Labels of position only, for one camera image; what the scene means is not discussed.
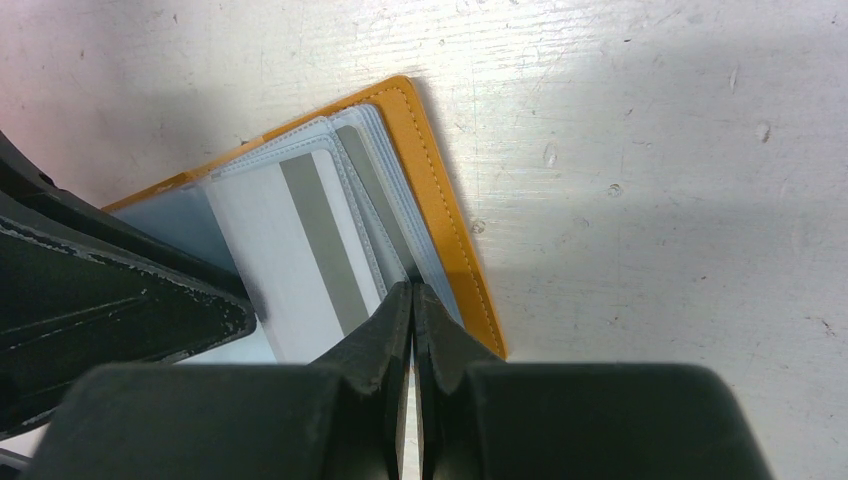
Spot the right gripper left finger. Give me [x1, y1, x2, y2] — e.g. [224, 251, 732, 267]
[23, 283, 412, 479]

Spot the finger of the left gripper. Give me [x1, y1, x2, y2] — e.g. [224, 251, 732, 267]
[1, 139, 257, 438]

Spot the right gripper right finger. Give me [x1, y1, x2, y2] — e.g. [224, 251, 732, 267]
[412, 284, 770, 479]

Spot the yellow leather card holder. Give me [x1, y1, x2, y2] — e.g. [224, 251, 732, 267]
[107, 75, 508, 362]

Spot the white card with stripe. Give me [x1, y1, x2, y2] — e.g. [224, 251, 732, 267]
[202, 149, 385, 363]

